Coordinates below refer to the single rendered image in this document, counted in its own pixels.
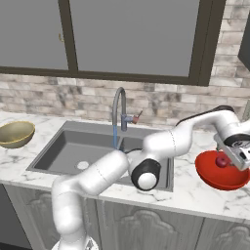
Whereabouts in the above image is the grey arched sink faucet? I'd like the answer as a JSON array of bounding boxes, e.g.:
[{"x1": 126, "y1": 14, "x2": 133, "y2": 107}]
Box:
[{"x1": 111, "y1": 86, "x2": 145, "y2": 151}]

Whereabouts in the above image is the grey steel sink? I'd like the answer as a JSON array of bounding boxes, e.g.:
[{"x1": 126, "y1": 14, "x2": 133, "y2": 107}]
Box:
[{"x1": 25, "y1": 120, "x2": 175, "y2": 193}]

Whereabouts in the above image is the grey carved cupboard door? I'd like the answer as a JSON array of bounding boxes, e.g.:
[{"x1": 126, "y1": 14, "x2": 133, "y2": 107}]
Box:
[
  {"x1": 3, "y1": 184, "x2": 100, "y2": 250},
  {"x1": 96, "y1": 198, "x2": 206, "y2": 250},
  {"x1": 194, "y1": 217, "x2": 250, "y2": 250}
]

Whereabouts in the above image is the dark wall cupboard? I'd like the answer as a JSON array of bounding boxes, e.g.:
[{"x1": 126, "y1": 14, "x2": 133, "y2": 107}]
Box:
[{"x1": 237, "y1": 19, "x2": 250, "y2": 71}]

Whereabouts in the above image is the red apple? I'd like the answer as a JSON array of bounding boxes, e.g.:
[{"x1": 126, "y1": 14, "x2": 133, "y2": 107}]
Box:
[{"x1": 215, "y1": 152, "x2": 230, "y2": 169}]

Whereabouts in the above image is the olive yellow bowl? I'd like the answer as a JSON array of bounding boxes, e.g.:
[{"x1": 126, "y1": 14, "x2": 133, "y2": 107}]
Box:
[{"x1": 0, "y1": 120, "x2": 36, "y2": 149}]

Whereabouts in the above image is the red bowl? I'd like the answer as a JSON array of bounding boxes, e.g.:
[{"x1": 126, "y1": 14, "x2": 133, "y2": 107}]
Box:
[{"x1": 194, "y1": 149, "x2": 250, "y2": 191}]

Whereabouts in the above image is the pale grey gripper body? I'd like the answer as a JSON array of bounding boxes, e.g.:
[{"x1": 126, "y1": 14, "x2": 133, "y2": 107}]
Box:
[{"x1": 213, "y1": 133, "x2": 250, "y2": 172}]

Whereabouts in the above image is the dark grey appliance front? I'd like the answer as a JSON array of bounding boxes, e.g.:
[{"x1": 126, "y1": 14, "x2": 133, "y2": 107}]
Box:
[{"x1": 0, "y1": 184, "x2": 33, "y2": 250}]

